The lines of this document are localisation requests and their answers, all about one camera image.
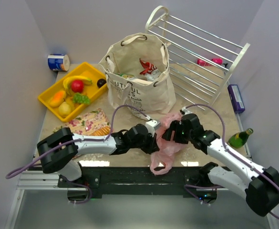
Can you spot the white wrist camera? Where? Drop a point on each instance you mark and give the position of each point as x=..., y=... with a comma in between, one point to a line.
x=152, y=125
x=184, y=111

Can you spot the green toy grapes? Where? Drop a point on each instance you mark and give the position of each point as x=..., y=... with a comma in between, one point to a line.
x=79, y=98

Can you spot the yellow toy lemon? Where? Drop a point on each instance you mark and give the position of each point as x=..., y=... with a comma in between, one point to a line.
x=64, y=109

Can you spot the pink plastic bag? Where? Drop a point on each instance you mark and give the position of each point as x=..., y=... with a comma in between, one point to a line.
x=162, y=160

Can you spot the pink packet behind rack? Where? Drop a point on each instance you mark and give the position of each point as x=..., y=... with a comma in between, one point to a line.
x=201, y=62

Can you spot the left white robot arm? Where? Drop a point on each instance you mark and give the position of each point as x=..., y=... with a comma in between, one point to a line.
x=56, y=152

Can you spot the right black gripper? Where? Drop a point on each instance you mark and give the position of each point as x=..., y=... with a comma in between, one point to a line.
x=171, y=133

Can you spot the floral rectangular plate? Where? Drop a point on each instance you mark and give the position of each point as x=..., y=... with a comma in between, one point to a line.
x=87, y=123

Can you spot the beige canvas tote bag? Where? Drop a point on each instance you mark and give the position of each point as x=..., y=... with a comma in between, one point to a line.
x=143, y=97

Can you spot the green chips bag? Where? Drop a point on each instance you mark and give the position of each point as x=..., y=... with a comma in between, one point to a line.
x=129, y=77

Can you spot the purple box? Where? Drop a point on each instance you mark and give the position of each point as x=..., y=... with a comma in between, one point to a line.
x=236, y=99

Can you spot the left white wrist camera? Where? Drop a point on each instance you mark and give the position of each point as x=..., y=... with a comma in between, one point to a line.
x=152, y=125

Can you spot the row of round crackers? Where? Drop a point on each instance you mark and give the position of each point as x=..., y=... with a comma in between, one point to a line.
x=101, y=131

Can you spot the red white snack packet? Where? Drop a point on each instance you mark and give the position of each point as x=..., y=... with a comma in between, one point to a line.
x=150, y=72

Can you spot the black base frame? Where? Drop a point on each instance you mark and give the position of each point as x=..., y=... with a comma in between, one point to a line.
x=179, y=181

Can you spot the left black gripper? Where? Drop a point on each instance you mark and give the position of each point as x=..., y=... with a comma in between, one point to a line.
x=152, y=144

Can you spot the white metal rack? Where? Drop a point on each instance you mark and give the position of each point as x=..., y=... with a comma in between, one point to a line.
x=186, y=43

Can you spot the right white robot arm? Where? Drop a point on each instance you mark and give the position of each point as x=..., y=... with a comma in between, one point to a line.
x=258, y=186

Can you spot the orange toy mango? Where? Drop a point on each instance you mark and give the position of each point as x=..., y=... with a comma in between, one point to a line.
x=57, y=99

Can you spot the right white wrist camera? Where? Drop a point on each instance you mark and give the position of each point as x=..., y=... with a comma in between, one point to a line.
x=184, y=111

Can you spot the yellow toy banana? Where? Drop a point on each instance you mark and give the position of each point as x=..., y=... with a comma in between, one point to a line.
x=67, y=82

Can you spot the green glass bottle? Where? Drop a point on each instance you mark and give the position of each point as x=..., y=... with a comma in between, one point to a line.
x=238, y=140

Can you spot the red toy apple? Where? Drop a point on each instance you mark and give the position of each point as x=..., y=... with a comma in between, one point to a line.
x=77, y=86

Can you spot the blue white tissue roll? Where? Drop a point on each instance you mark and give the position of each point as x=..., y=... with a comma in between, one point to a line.
x=58, y=62

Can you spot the dark toy plum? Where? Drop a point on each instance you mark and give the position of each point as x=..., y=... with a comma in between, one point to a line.
x=101, y=82

